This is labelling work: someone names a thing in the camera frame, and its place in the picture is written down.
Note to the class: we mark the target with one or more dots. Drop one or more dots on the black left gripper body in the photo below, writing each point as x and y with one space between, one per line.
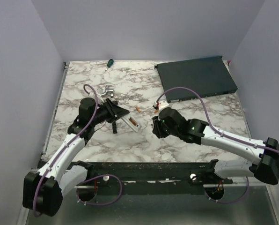
104 112

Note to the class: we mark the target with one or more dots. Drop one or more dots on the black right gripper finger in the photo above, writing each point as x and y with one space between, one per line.
156 122
157 132

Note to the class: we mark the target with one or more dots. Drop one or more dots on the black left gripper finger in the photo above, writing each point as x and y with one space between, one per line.
116 112
111 120

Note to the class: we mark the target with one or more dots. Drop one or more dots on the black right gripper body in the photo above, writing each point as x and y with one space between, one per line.
167 131

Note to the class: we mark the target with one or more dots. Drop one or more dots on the white remote control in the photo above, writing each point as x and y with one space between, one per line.
131 122

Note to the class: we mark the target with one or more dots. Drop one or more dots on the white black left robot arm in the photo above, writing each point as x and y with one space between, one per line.
42 191

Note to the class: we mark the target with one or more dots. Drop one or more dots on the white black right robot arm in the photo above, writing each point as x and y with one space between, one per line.
260 159

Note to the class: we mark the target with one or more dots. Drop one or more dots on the black cable connector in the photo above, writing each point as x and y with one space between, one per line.
114 127

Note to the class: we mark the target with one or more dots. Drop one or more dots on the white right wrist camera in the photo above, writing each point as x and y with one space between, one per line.
160 105

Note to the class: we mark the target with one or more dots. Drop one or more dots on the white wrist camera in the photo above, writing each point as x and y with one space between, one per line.
96 93
160 105

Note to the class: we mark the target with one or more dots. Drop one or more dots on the silver metal bracket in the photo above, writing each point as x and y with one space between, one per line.
107 91

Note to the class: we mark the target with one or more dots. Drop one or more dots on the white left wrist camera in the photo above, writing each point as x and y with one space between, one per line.
96 93

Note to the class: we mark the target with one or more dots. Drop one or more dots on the green handled screwdriver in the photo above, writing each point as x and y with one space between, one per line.
109 64

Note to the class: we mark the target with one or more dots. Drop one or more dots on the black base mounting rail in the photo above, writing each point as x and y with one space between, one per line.
109 178

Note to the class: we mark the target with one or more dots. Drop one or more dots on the dark flat network switch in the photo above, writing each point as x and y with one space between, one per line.
206 76

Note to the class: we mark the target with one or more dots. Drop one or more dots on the aluminium left side rail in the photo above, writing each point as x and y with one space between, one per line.
44 150

